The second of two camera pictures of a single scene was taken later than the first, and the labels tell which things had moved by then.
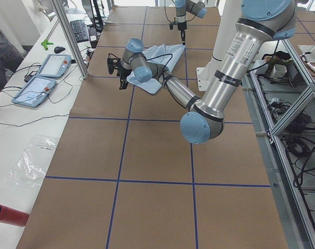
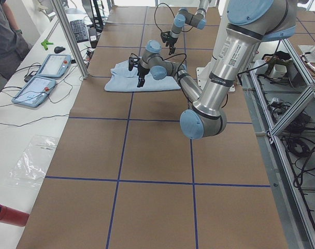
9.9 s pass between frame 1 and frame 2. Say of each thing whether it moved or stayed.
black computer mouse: stayed
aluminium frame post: stayed
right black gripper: moved
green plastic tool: stayed
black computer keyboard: stayed
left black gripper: moved
